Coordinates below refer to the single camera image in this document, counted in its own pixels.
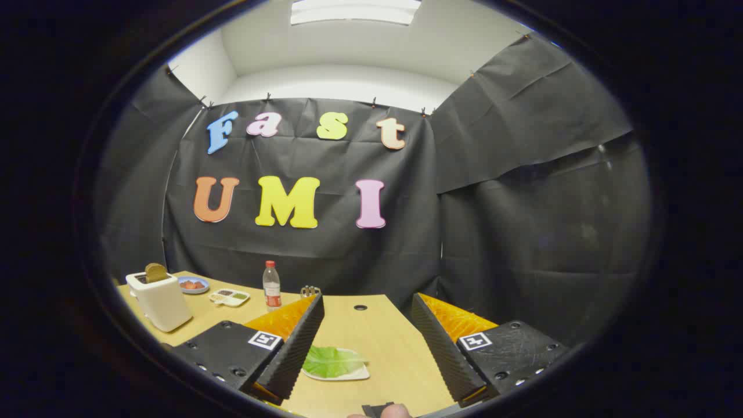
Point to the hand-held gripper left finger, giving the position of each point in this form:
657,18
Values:
299,342

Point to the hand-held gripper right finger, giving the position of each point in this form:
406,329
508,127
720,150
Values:
438,342

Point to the green lettuce leaf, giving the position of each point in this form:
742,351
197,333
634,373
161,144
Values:
331,361

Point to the brown bread slice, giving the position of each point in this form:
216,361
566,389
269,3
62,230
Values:
155,272

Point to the white square plate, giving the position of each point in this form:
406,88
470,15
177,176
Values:
349,375

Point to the clear water bottle red cap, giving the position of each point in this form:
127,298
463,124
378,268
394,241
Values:
271,287

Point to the white divided condiment tray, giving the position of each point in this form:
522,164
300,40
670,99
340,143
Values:
229,298

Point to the red food slices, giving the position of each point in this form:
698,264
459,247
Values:
195,284

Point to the small blue plate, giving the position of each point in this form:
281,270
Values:
184,288

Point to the white toaster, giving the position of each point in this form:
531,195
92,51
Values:
162,302

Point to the ceiling light panel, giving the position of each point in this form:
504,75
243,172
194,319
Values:
354,11

